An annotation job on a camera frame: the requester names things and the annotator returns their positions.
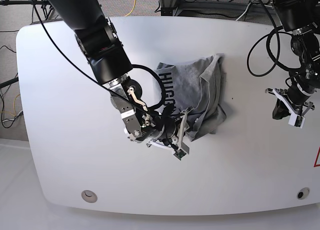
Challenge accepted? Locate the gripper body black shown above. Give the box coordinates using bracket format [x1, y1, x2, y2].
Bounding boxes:
[147, 115, 190, 150]
[286, 84, 314, 110]

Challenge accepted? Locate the grey T-shirt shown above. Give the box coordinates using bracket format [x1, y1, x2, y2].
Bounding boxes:
[155, 53, 227, 141]

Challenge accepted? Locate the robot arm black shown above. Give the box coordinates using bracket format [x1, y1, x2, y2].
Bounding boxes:
[270, 0, 320, 114]
[48, 0, 190, 157]

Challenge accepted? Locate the red warning triangle sticker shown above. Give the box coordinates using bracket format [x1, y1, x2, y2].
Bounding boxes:
[314, 148, 320, 167]

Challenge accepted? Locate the right table grommet hole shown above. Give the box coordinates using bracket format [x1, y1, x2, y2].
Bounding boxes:
[296, 187, 310, 200]

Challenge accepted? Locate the table grommet hole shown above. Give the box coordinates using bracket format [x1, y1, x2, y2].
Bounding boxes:
[81, 190, 98, 204]
[296, 187, 310, 200]

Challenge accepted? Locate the left table grommet hole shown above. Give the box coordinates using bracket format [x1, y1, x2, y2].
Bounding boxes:
[81, 190, 98, 204]

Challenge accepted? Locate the black tripod stand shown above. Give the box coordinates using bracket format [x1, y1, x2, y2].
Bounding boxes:
[0, 0, 50, 6]

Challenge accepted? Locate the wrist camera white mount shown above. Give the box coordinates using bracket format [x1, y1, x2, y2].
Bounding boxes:
[265, 88, 315, 129]
[146, 106, 194, 160]

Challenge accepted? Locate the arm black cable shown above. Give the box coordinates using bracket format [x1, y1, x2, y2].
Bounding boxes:
[247, 27, 301, 77]
[131, 64, 186, 118]

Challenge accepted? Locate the grey metal frame base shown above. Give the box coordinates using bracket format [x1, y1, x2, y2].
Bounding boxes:
[156, 0, 253, 16]

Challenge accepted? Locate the yellow cable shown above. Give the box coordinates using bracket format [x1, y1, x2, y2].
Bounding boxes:
[124, 0, 141, 17]

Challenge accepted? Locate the floor black cables left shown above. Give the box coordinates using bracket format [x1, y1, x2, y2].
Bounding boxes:
[0, 45, 23, 128]

